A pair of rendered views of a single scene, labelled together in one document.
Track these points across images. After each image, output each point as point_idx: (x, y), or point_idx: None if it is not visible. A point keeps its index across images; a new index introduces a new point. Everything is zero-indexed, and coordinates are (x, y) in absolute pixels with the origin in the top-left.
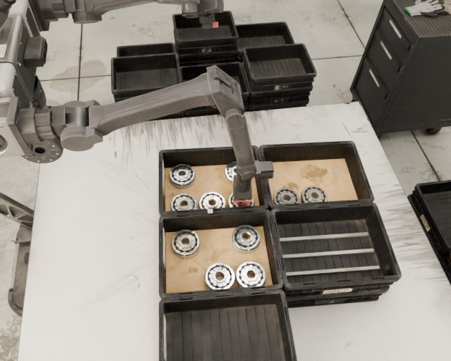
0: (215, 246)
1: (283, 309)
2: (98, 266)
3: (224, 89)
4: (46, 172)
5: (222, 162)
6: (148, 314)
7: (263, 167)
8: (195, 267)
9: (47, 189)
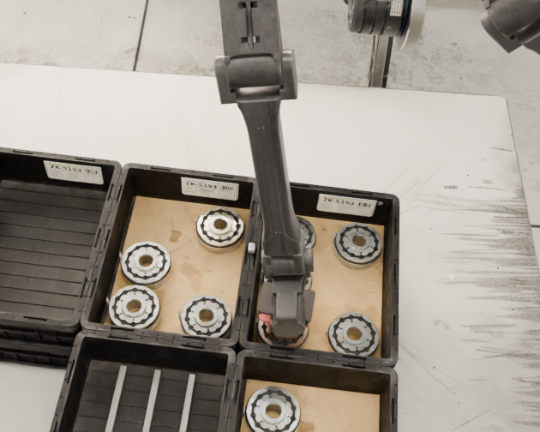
0: (207, 275)
1: (45, 317)
2: (239, 152)
3: (231, 13)
4: (417, 99)
5: (383, 317)
6: None
7: (283, 297)
8: (178, 239)
9: (384, 99)
